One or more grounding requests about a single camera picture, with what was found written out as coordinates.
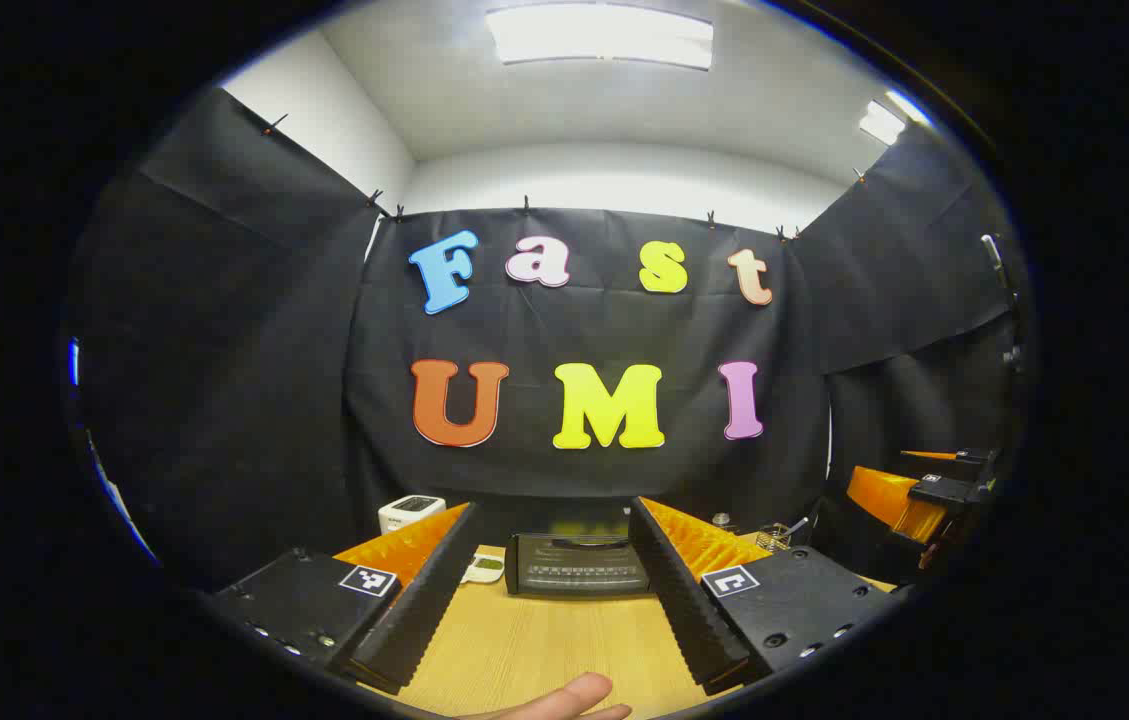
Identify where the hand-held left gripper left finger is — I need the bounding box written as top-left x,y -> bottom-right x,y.
212,502 -> 486,694

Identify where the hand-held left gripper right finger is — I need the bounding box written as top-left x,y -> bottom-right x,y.
629,496 -> 913,697

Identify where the black electric oven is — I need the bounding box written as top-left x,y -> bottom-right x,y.
504,532 -> 657,600

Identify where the white toaster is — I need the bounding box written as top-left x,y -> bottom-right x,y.
378,495 -> 448,537

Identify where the metal mesh holder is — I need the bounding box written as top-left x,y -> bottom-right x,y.
754,517 -> 811,554

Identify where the small ceiling light panel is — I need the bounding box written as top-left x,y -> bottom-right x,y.
859,90 -> 931,147

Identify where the black backdrop cloth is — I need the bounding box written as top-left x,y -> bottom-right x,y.
69,85 -> 1030,591

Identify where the large ceiling light panel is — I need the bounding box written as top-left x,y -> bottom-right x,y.
484,3 -> 715,71

